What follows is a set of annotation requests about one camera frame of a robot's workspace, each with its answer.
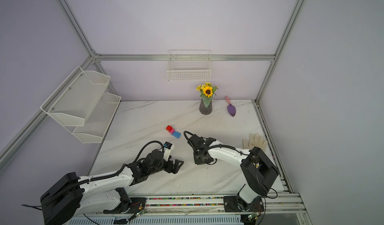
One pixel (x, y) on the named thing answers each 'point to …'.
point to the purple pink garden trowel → (231, 108)
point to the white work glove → (255, 140)
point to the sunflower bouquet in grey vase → (207, 91)
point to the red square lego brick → (169, 128)
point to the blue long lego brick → (176, 134)
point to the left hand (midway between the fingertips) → (176, 161)
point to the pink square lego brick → (172, 131)
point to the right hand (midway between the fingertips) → (202, 161)
